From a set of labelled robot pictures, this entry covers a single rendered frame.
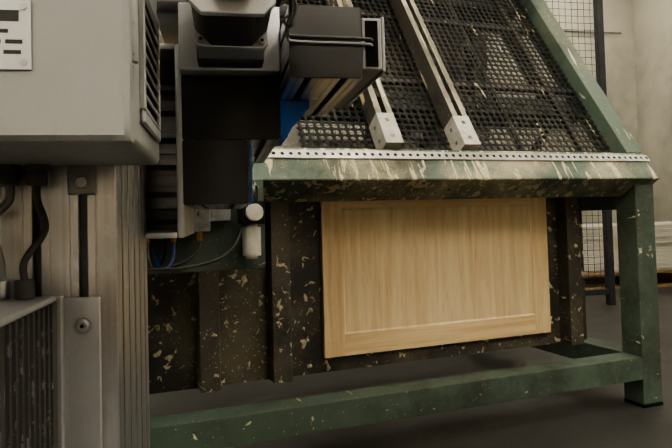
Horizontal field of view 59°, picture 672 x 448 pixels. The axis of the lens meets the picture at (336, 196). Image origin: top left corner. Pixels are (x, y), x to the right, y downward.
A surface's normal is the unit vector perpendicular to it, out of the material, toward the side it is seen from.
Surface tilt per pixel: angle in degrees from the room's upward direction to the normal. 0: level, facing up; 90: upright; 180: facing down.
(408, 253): 90
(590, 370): 90
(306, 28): 90
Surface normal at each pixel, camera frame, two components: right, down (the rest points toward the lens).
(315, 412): 0.36, -0.04
